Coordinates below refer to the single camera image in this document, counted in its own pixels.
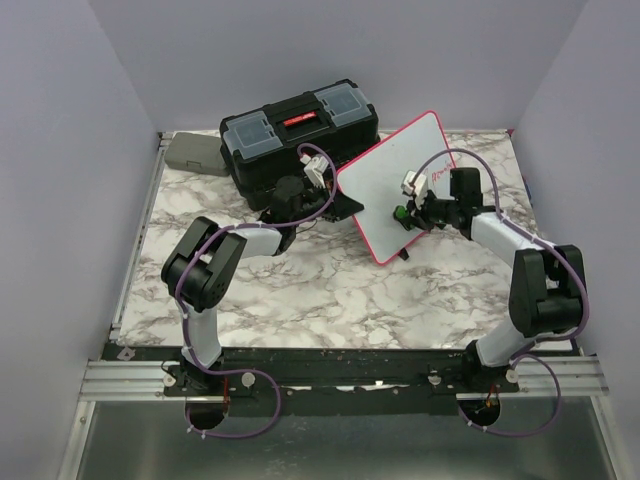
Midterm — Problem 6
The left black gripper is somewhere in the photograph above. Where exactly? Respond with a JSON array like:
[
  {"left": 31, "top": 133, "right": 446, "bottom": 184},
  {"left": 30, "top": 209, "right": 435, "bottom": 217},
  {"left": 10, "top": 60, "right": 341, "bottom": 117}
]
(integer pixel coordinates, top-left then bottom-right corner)
[{"left": 292, "top": 180, "right": 365, "bottom": 228}]

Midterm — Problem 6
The green black whiteboard eraser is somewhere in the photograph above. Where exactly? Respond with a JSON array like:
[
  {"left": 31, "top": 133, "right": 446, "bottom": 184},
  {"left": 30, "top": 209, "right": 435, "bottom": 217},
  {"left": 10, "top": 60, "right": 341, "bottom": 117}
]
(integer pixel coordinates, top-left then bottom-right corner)
[{"left": 393, "top": 205, "right": 413, "bottom": 231}]

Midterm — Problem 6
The pink framed whiteboard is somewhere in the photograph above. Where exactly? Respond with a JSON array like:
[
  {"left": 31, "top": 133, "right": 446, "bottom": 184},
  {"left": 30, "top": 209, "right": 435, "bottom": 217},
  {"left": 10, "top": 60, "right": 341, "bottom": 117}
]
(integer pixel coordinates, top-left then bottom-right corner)
[{"left": 337, "top": 111, "right": 449, "bottom": 265}]

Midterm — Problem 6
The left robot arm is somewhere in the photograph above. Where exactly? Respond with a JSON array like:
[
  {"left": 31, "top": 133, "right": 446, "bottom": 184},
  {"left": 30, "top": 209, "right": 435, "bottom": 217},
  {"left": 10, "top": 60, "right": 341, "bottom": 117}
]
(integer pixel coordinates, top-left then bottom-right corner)
[{"left": 161, "top": 176, "right": 364, "bottom": 395}]

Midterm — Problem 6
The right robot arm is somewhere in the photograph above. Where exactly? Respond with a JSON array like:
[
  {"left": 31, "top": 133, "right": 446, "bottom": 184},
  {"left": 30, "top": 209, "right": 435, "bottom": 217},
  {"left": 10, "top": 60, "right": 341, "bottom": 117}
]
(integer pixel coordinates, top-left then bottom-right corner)
[{"left": 394, "top": 167, "right": 586, "bottom": 392}]

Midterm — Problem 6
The black plastic toolbox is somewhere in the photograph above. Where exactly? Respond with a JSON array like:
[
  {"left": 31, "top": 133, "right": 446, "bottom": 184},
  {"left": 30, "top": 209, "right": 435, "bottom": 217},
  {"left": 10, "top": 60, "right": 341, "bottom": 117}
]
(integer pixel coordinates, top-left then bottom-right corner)
[{"left": 220, "top": 77, "right": 381, "bottom": 212}]

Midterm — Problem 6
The grey plastic case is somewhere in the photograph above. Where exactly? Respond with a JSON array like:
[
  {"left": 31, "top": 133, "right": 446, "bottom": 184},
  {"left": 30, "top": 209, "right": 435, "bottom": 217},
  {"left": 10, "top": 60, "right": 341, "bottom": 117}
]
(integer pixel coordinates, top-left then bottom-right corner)
[{"left": 164, "top": 132, "right": 229, "bottom": 177}]

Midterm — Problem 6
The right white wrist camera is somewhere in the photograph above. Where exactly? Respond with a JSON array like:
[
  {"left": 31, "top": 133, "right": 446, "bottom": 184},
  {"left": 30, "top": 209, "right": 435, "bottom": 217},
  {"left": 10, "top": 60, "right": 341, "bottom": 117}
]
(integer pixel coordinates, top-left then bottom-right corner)
[{"left": 401, "top": 170, "right": 431, "bottom": 207}]

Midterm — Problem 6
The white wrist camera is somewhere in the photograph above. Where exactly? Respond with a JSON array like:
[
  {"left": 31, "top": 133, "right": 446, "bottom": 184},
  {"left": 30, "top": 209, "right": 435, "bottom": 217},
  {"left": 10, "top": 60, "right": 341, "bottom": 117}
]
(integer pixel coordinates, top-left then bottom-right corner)
[
  {"left": 300, "top": 154, "right": 329, "bottom": 188},
  {"left": 401, "top": 170, "right": 431, "bottom": 207}
]

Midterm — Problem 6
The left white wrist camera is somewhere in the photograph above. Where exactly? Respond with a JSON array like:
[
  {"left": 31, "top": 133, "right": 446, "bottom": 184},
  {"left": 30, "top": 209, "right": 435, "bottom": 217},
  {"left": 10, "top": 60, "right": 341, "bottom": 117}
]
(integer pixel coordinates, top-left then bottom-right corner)
[{"left": 300, "top": 154, "right": 329, "bottom": 188}]

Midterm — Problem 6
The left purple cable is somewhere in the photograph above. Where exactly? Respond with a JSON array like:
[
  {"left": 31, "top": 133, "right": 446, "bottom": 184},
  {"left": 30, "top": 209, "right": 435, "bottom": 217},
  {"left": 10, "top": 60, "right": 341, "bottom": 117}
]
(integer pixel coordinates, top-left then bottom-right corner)
[{"left": 175, "top": 143, "right": 339, "bottom": 441}]

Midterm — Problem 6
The purple cable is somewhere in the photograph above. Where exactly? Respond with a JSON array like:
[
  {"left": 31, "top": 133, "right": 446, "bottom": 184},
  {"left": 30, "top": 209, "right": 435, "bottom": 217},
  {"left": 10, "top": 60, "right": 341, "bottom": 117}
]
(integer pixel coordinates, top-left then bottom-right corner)
[
  {"left": 409, "top": 148, "right": 591, "bottom": 437},
  {"left": 175, "top": 143, "right": 339, "bottom": 441}
]

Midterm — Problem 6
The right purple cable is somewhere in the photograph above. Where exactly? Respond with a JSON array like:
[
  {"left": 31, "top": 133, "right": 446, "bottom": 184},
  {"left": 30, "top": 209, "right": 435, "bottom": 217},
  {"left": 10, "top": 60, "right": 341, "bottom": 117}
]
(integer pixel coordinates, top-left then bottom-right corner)
[{"left": 409, "top": 148, "right": 591, "bottom": 437}]

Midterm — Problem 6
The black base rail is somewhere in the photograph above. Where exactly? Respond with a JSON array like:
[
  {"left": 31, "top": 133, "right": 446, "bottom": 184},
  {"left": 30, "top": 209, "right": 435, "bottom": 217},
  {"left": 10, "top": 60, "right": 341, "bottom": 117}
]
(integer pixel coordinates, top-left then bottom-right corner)
[{"left": 102, "top": 346, "right": 520, "bottom": 418}]

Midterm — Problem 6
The aluminium frame rail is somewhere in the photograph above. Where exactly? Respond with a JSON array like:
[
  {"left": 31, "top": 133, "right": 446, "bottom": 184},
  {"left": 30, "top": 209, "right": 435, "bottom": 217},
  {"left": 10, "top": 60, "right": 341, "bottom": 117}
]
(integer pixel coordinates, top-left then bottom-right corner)
[{"left": 57, "top": 132, "right": 173, "bottom": 479}]

